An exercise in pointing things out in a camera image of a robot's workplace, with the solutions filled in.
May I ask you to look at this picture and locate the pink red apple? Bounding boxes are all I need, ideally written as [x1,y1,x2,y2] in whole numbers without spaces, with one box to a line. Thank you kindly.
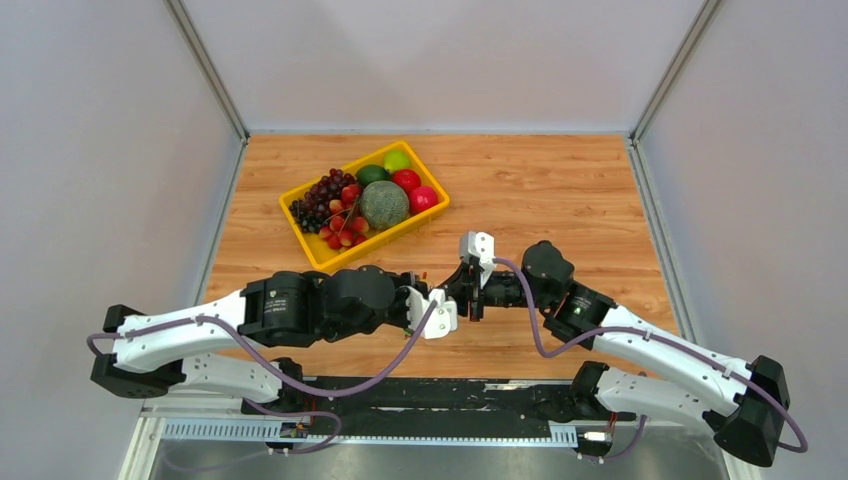
[408,186,439,215]

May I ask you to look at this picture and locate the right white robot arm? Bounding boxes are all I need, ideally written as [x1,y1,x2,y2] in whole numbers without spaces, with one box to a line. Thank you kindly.
[439,232,799,468]

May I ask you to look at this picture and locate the red strawberry cluster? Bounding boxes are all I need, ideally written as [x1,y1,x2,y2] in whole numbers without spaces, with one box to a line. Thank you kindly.
[317,183,369,253]

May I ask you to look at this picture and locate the dark green lime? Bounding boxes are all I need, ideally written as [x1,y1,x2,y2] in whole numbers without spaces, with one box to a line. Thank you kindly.
[356,165,390,188]

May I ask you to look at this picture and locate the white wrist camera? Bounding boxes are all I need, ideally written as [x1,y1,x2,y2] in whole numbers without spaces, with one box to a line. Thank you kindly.
[405,287,459,340]
[459,231,495,287]

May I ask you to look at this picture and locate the yellow plastic tray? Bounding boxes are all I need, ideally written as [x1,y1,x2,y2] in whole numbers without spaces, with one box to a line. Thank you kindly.
[279,141,450,274]

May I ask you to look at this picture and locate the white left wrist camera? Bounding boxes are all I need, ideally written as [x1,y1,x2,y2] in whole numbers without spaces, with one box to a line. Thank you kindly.
[405,287,459,340]

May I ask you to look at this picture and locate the dark purple grape bunch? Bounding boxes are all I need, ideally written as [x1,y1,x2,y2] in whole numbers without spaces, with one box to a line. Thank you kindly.
[288,168,358,234]

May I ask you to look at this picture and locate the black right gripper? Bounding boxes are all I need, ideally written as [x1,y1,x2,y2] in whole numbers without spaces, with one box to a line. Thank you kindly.
[440,260,552,324]

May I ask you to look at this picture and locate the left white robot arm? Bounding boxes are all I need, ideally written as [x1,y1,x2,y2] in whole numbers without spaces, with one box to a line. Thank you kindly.
[86,266,440,414]

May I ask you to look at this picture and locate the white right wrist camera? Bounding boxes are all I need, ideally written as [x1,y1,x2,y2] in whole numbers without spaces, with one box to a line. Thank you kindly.
[459,231,495,287]

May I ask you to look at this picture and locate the green netted melon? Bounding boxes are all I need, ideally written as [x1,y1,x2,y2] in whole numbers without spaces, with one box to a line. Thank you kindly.
[360,180,409,230]

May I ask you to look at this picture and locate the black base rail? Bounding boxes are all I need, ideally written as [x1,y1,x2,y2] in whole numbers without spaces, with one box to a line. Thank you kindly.
[267,377,611,439]

